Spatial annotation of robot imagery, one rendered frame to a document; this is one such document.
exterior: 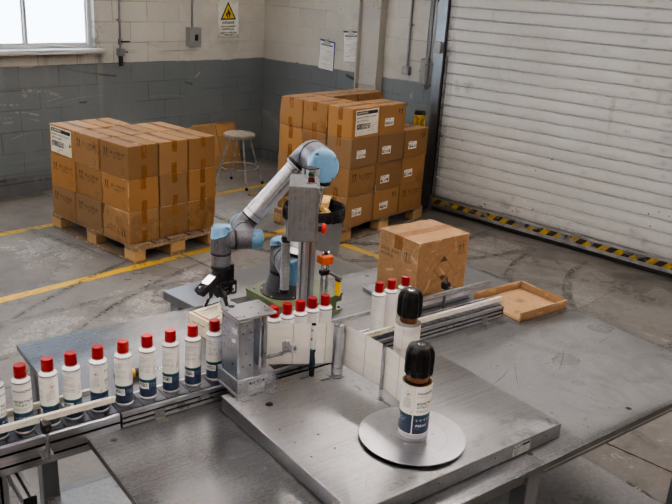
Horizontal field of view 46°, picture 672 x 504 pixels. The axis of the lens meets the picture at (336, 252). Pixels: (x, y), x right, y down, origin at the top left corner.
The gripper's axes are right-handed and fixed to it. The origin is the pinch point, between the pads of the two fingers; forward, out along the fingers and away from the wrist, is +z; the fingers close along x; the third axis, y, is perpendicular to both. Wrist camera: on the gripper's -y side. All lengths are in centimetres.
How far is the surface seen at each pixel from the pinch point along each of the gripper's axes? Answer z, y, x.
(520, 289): 4, 132, -53
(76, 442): 7, -76, -34
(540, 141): -4, 451, 119
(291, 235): -42, 1, -39
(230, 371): -6, -32, -48
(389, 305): -11, 41, -51
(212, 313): -1.7, -1.8, -0.6
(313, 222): -47, 5, -44
